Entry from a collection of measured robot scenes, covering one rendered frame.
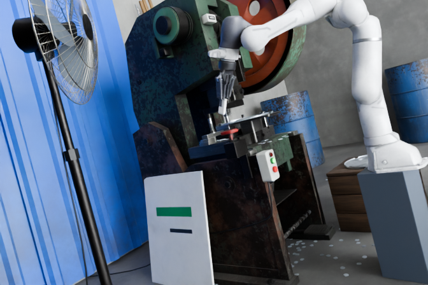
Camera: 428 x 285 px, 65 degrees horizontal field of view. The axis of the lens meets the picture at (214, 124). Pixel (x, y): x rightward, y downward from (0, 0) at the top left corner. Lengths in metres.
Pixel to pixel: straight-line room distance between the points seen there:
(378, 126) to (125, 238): 1.96
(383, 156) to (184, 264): 1.11
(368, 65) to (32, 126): 1.98
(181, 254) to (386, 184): 1.07
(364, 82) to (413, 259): 0.72
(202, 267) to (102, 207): 1.05
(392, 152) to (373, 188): 0.16
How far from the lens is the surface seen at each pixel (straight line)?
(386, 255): 1.64
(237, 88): 1.83
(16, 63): 2.53
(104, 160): 2.65
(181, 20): 1.68
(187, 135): 1.87
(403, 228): 1.56
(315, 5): 1.46
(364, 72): 1.46
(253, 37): 1.33
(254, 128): 1.77
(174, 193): 1.87
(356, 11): 1.43
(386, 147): 1.50
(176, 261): 1.95
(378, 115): 1.50
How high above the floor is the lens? 0.83
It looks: 1 degrees down
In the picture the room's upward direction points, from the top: 15 degrees counter-clockwise
